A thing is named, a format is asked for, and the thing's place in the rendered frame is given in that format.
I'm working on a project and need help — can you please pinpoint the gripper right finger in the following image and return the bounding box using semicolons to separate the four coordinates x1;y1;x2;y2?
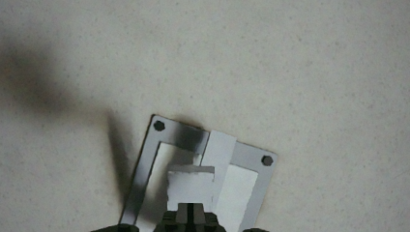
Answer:
190;203;270;232

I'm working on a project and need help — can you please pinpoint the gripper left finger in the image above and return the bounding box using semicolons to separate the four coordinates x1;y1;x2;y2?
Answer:
90;202;190;232

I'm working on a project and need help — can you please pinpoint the grey metal mounting plate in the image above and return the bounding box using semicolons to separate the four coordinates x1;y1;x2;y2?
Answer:
121;115;278;232

